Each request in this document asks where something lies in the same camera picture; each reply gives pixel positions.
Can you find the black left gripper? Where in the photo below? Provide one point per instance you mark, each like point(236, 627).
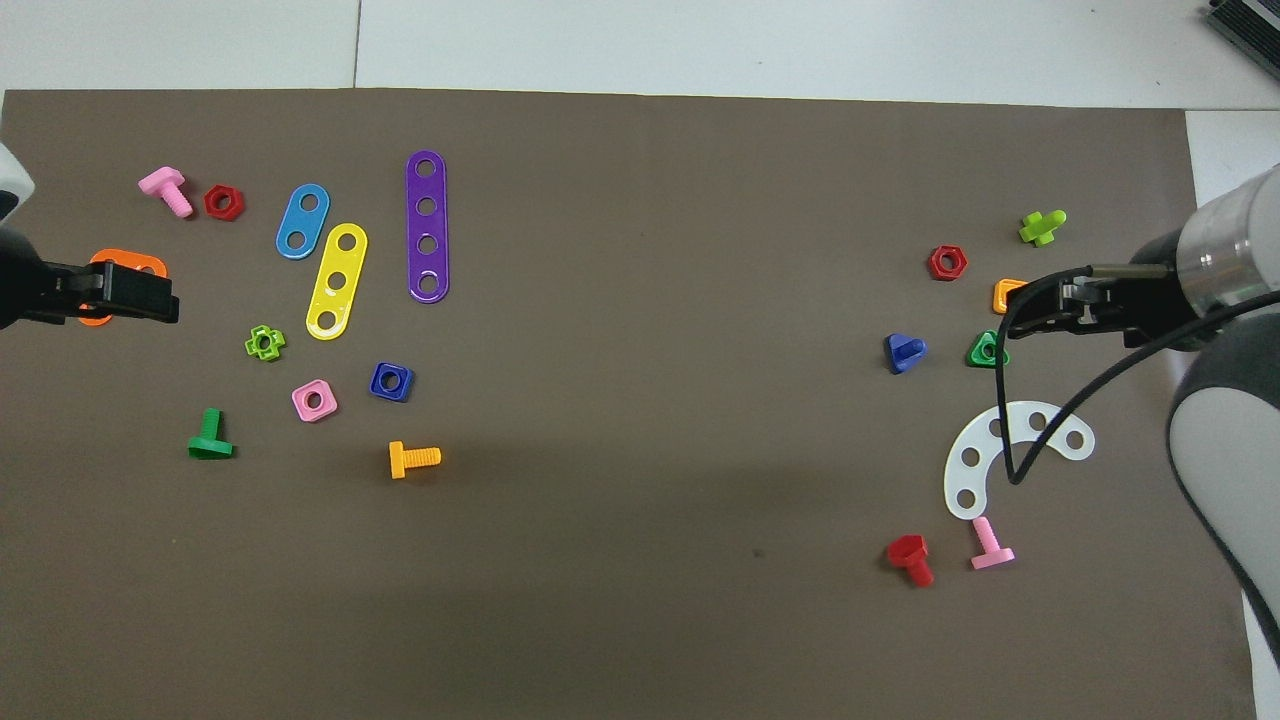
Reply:
point(20, 285)

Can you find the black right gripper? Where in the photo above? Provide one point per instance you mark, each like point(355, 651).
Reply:
point(1160, 300)

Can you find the blue triangular-head plastic screw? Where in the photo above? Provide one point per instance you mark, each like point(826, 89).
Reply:
point(897, 358)

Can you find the blue toy bolt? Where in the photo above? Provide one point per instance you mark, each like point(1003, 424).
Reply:
point(378, 390)

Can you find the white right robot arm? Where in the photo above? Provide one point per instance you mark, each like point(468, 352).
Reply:
point(1230, 240)

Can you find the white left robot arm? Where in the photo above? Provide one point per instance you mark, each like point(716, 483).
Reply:
point(8, 185)

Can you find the orange square plastic nut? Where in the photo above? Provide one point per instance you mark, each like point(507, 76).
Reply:
point(1000, 300)

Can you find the lime green cross nut left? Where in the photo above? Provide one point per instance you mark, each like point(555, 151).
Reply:
point(1040, 229)

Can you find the green triangular plastic nut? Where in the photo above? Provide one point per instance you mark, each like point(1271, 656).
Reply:
point(975, 358)

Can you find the pink plastic screw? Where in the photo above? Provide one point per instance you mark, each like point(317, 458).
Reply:
point(163, 183)
point(990, 555)

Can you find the red hexagonal plastic nut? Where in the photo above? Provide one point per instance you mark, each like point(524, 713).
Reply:
point(935, 270)
point(211, 210)

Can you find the green cross-shaped plastic nut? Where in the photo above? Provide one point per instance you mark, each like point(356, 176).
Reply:
point(251, 345)

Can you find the dark green plastic screw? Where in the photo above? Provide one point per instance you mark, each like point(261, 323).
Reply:
point(210, 447)

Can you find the pink square plastic nut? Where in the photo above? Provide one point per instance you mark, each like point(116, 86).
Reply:
point(328, 408)

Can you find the red hexagonal-head plastic screw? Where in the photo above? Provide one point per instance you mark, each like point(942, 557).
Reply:
point(905, 550)

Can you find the orange plastic screw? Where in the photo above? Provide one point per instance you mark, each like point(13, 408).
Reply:
point(398, 460)

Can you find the orange heart-shaped plastic plate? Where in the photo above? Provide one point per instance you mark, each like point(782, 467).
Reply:
point(120, 256)

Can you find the white curved five-hole plate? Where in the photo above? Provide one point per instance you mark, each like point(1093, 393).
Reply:
point(981, 443)

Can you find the blue two-hole plastic strip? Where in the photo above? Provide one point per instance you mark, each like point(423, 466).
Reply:
point(303, 221)

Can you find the yellow three-hole plastic strip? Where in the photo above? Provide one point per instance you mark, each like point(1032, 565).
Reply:
point(343, 261)

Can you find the dark grey ribbed device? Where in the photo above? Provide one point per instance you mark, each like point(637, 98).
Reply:
point(1250, 25)

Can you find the purple four-hole plastic strip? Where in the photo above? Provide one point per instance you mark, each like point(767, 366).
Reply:
point(427, 187)

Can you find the brown paper table mat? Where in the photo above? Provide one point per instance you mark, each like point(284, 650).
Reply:
point(640, 560)

